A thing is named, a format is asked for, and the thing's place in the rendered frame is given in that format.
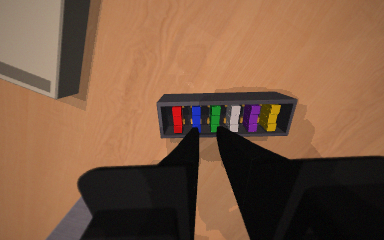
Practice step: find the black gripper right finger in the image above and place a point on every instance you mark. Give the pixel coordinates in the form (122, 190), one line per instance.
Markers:
(268, 187)

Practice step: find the beige shallow tray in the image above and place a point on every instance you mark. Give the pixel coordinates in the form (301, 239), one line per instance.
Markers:
(42, 44)

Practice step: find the red fuse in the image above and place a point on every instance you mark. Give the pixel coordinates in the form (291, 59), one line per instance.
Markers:
(177, 118)

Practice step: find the blue fuse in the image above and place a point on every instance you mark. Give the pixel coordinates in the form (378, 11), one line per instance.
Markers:
(196, 117)

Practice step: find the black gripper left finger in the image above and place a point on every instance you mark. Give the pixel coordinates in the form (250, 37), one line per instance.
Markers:
(170, 183)

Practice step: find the green fuse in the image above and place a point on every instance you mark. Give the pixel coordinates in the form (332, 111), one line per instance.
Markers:
(214, 117)

